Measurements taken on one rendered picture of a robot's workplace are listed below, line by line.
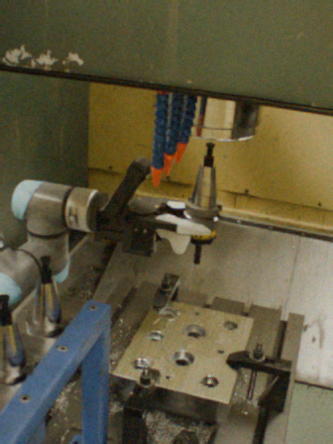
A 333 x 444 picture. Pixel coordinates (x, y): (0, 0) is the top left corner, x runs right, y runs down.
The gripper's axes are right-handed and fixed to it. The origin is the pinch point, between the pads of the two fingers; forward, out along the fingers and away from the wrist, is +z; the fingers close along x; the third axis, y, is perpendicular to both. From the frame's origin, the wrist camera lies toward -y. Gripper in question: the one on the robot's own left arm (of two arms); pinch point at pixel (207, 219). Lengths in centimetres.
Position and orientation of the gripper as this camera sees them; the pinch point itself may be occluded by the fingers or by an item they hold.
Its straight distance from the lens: 98.0
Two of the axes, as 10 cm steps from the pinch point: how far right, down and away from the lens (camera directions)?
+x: -2.7, 4.1, -8.7
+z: 9.6, 1.7, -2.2
